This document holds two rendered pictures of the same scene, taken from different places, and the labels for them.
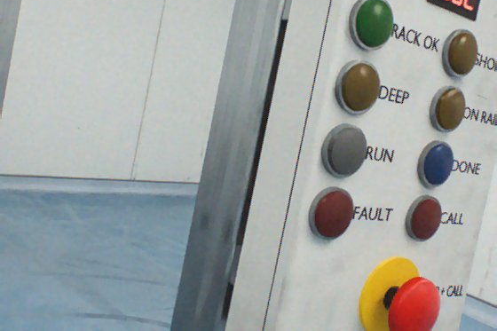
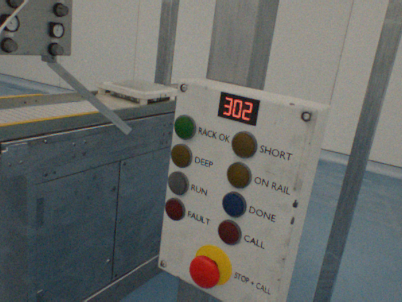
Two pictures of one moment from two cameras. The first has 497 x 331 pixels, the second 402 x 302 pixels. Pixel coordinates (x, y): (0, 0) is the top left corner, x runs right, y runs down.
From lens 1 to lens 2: 0.53 m
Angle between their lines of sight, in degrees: 69
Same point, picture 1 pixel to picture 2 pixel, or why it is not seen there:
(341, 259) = (184, 232)
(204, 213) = not seen: hidden behind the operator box
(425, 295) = (200, 264)
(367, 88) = (180, 156)
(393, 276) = (211, 254)
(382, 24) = (183, 128)
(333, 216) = (170, 209)
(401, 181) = (213, 207)
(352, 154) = (176, 185)
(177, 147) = not seen: outside the picture
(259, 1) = not seen: hidden behind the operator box
